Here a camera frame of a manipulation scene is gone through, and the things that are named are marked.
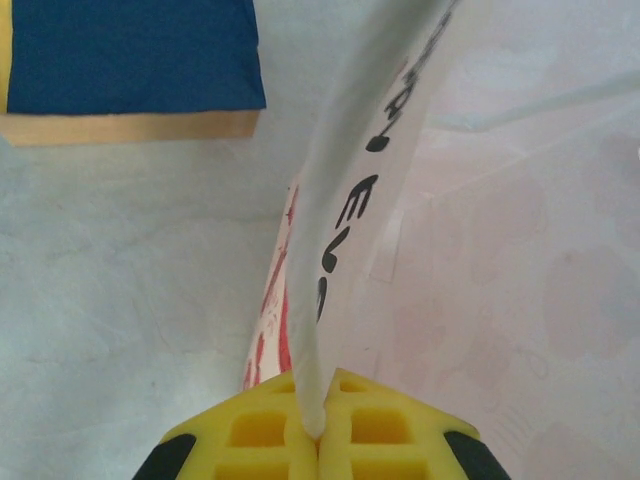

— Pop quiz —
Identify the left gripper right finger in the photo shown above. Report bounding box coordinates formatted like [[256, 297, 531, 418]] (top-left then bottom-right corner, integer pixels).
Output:
[[318, 367, 511, 480]]

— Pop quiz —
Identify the yellow paper napkin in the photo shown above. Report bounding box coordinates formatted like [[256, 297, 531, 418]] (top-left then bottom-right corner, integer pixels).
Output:
[[0, 0, 14, 116]]

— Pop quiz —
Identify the white red paper gift bag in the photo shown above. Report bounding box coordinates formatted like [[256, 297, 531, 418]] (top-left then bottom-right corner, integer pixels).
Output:
[[238, 0, 640, 480]]

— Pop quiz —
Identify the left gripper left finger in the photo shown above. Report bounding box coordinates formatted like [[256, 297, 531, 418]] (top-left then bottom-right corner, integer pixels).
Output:
[[132, 369, 321, 480]]

